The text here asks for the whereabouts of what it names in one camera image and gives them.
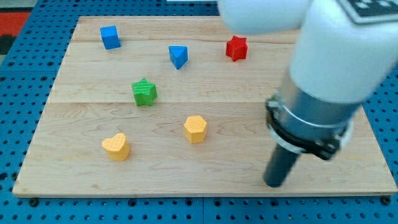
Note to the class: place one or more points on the silver flange with black clamp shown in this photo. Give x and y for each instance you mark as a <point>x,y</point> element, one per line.
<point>303,123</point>

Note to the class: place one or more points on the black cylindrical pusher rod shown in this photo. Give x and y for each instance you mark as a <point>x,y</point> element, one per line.
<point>279,166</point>

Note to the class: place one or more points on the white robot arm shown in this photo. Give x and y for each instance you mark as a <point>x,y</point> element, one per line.
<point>344,50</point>

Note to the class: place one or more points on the red star block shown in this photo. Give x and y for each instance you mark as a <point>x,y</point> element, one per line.
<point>237,48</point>

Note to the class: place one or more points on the green star block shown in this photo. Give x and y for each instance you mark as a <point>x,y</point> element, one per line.
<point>144,92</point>

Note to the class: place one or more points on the yellow hexagon block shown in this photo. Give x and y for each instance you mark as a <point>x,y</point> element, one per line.
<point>195,129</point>

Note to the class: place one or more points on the blue triangle block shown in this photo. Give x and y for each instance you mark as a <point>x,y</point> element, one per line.
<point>178,55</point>

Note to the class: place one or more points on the wooden board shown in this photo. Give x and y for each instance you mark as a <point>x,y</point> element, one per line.
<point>91,99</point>

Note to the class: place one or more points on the yellow heart block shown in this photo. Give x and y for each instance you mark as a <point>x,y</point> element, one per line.
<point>117,147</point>

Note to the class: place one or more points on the blue cube block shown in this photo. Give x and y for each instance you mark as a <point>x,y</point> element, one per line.
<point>110,37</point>

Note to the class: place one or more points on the red and black mat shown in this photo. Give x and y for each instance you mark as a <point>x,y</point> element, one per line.
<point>12,21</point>

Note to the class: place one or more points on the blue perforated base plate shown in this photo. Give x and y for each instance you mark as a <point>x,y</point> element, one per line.
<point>27,74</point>

